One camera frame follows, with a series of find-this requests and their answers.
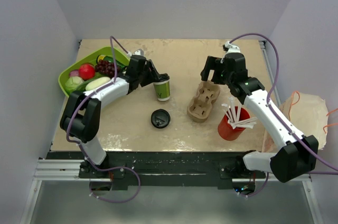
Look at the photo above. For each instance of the red cup holder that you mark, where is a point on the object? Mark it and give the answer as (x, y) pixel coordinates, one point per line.
(226, 131)

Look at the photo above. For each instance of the green cabbage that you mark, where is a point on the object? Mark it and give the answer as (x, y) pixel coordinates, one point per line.
(73, 84)

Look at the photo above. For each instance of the brown pulp cup carrier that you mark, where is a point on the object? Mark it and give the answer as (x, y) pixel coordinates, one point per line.
(201, 104)

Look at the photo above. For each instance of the red apple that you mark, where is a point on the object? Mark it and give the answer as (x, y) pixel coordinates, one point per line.
(86, 71)

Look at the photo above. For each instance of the purple grapes bunch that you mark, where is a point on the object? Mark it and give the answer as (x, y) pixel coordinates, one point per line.
(106, 68)

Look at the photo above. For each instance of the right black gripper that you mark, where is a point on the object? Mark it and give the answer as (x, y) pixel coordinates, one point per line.
(213, 63)

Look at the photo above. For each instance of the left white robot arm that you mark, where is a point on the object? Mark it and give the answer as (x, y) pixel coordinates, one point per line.
(81, 116)

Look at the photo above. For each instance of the green paper coffee cup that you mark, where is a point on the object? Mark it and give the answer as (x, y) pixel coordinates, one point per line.
(162, 90)

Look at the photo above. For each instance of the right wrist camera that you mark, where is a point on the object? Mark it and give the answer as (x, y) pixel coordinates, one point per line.
(231, 48)

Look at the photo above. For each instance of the white wrapped straw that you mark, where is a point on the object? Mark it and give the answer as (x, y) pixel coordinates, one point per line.
(233, 116)

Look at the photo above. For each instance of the black plastic cup lid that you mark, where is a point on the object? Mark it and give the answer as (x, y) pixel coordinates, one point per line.
(162, 77)

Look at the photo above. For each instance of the white daikon radish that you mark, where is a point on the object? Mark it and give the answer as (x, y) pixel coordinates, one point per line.
(97, 83)

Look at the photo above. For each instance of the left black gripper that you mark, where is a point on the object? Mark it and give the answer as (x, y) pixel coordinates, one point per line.
(153, 74)

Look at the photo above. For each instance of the green plastic bin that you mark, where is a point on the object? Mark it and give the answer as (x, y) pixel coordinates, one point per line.
(91, 58)

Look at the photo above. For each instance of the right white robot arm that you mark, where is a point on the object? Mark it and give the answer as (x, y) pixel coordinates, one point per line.
(296, 152)

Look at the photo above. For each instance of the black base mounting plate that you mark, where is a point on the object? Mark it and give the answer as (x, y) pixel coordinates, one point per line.
(212, 169)

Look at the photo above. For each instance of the green bottle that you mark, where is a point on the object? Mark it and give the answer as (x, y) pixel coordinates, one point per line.
(107, 58)

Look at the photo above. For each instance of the red onion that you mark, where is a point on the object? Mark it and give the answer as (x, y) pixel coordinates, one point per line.
(74, 73)

